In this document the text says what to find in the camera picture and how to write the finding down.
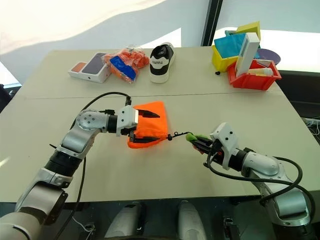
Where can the cream tube with white cap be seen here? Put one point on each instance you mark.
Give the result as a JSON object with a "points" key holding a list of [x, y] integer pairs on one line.
{"points": [[261, 71]]}

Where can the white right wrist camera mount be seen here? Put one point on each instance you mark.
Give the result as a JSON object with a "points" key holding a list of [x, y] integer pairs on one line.
{"points": [[226, 140]]}

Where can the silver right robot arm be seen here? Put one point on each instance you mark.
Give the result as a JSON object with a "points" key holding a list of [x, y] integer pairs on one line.
{"points": [[265, 167]]}

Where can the yellow plastic bin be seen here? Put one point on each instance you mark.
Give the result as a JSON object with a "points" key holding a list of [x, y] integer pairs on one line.
{"points": [[252, 27], [221, 61]]}

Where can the dark side table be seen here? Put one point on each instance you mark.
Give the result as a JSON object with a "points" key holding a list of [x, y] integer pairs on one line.
{"points": [[300, 92]]}

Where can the dark window post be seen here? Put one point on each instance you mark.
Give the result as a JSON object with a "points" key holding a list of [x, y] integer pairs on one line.
{"points": [[211, 22]]}

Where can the teal cloth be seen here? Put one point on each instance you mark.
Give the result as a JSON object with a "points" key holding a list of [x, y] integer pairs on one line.
{"points": [[228, 45]]}

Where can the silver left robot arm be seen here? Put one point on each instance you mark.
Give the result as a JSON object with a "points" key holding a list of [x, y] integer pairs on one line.
{"points": [[75, 140]]}

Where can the red plastic bin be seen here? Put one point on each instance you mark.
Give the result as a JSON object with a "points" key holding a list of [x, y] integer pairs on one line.
{"points": [[252, 80]]}

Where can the tall white carton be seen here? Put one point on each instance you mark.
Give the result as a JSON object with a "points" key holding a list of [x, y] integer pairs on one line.
{"points": [[246, 55]]}

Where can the purple round plate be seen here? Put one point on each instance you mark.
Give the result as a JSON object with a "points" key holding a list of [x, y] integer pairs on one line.
{"points": [[271, 55]]}

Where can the clear bag of orange items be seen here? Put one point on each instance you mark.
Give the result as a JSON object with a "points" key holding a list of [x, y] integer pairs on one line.
{"points": [[126, 63]]}

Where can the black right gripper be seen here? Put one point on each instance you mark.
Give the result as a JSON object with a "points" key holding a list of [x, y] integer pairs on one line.
{"points": [[216, 150]]}

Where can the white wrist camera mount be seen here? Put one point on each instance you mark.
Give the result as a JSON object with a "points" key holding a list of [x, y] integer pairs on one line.
{"points": [[226, 140], [126, 117]]}

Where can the white phone box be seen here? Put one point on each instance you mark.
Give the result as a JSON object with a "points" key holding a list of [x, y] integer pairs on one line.
{"points": [[90, 68]]}

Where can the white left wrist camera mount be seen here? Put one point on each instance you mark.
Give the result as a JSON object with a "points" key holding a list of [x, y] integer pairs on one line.
{"points": [[126, 117]]}

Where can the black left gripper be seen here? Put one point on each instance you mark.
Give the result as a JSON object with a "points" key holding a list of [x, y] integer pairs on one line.
{"points": [[132, 134]]}

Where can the white and black sneaker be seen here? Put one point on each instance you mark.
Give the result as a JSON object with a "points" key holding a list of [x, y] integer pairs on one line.
{"points": [[161, 62]]}

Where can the white rounded shape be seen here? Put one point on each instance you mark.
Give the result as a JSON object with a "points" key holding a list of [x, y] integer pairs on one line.
{"points": [[125, 222], [191, 220]]}

